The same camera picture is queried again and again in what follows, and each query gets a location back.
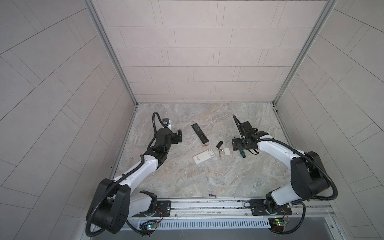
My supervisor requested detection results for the green black screwdriver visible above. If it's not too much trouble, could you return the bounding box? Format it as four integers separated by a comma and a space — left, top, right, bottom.
238, 150, 246, 158

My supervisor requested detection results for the black remote control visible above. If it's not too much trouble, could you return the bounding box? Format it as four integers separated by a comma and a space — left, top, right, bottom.
192, 123, 209, 145

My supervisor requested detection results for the red white remote control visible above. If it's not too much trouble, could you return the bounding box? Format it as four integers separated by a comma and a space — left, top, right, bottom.
193, 149, 216, 164

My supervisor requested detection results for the black battery cover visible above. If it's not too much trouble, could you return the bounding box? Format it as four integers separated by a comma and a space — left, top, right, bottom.
216, 141, 223, 149

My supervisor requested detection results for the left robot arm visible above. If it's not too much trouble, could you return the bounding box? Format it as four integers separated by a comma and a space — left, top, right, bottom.
85, 127, 183, 237

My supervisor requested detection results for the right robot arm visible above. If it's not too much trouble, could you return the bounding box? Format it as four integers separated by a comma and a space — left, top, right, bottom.
232, 116, 338, 214

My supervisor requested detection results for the left circuit board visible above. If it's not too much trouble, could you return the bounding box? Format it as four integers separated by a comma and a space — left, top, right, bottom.
140, 221, 159, 231

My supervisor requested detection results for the circuit board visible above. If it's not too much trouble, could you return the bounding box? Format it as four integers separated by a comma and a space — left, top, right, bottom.
268, 218, 289, 233
140, 221, 159, 231

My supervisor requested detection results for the right circuit board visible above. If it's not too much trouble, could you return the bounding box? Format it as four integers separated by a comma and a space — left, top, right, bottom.
268, 218, 289, 233

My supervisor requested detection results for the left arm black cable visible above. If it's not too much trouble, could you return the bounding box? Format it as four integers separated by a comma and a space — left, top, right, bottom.
85, 111, 164, 238

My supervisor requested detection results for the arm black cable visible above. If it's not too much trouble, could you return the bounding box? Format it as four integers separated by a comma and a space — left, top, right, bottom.
232, 114, 339, 201
85, 111, 164, 238

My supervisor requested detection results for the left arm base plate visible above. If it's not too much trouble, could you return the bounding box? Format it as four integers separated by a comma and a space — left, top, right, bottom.
132, 201, 172, 218

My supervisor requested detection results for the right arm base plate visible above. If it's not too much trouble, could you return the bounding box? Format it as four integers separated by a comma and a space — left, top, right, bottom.
244, 199, 293, 216

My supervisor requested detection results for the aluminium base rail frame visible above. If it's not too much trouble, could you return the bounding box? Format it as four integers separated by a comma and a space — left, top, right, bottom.
127, 197, 336, 223

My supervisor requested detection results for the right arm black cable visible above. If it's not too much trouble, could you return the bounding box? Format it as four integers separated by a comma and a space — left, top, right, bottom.
232, 114, 339, 201

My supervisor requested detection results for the aluminium corner post right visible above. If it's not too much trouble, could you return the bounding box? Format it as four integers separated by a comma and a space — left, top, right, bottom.
272, 0, 338, 105

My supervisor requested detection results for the aluminium corner post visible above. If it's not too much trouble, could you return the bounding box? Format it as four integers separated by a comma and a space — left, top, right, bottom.
83, 0, 138, 106
272, 0, 338, 105

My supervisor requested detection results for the aluminium corner post left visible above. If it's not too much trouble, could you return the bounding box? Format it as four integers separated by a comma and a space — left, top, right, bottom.
83, 0, 138, 106

